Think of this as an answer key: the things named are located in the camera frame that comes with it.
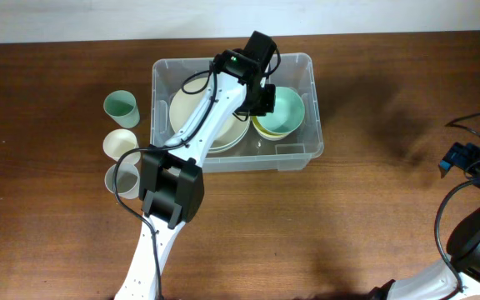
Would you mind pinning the mint green cup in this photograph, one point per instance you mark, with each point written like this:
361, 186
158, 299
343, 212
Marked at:
122, 107

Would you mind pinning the clear plastic storage bin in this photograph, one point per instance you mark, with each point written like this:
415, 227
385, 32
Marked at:
253, 152

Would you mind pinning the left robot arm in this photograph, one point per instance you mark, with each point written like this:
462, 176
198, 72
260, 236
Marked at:
171, 176

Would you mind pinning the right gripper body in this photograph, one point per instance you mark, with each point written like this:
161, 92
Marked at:
463, 156

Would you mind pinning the grey translucent cup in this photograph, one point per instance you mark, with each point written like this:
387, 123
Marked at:
127, 180

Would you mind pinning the mint green small bowl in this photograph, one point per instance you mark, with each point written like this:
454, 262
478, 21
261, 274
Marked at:
288, 113

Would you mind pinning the beige bowl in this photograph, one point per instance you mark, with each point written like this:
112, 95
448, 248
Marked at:
229, 139
182, 106

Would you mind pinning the cream white cup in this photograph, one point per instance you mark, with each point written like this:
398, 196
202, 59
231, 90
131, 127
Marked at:
118, 142

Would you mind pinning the yellow small bowl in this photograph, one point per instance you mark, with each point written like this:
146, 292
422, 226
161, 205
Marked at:
265, 130

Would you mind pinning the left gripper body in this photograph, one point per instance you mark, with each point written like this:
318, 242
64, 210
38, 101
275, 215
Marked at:
262, 102

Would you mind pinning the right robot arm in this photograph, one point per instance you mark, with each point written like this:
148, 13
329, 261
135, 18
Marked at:
457, 274

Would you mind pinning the white small bowl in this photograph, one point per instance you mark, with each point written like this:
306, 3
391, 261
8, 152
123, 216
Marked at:
270, 136

